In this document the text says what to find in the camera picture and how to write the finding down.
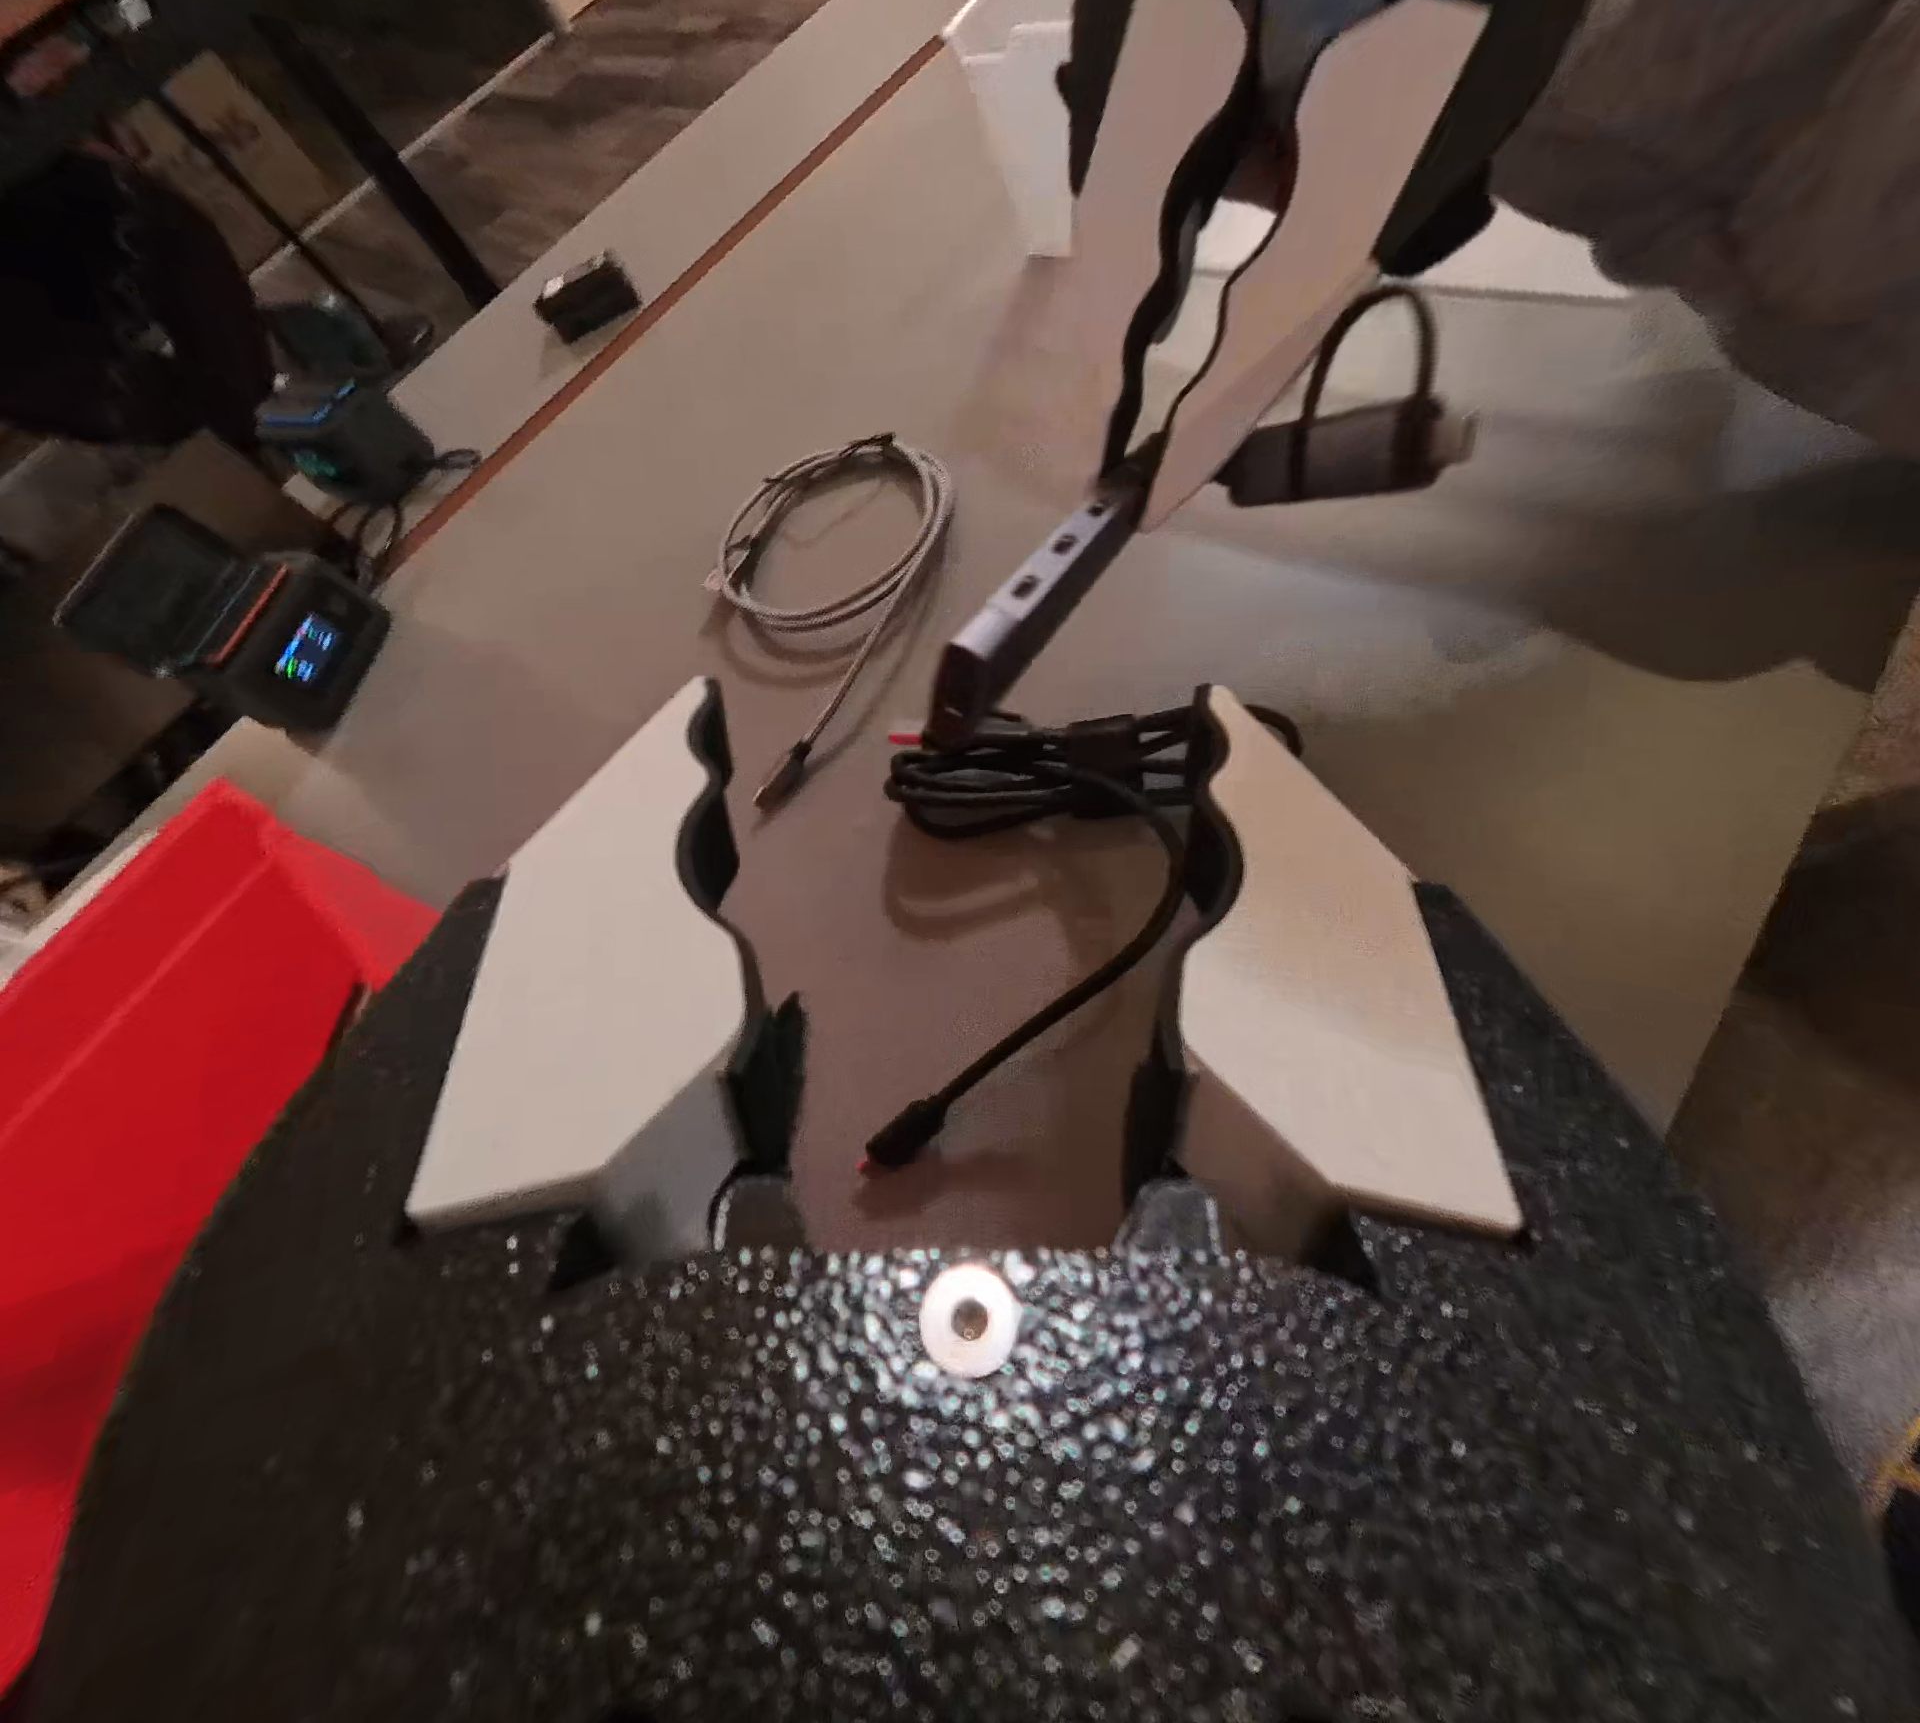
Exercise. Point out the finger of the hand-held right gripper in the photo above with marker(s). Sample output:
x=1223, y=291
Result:
x=1349, y=192
x=1149, y=134

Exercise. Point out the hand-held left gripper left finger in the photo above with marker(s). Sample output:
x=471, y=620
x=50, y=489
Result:
x=601, y=1005

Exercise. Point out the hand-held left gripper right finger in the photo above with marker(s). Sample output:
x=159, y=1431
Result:
x=1318, y=1005

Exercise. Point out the grey usb hub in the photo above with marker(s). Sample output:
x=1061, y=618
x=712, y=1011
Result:
x=1038, y=596

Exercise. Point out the person's right forearm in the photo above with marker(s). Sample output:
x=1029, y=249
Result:
x=1727, y=102

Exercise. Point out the white plastic bin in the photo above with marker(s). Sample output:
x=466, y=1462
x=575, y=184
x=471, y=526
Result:
x=1020, y=102

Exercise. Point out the large red bin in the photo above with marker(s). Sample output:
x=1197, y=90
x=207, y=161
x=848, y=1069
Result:
x=149, y=1079

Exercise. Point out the black power station with display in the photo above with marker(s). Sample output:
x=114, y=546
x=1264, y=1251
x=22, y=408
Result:
x=227, y=613

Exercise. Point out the small black box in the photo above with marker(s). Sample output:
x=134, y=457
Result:
x=588, y=300

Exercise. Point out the black device with blue trim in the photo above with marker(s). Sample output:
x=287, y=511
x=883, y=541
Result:
x=338, y=433

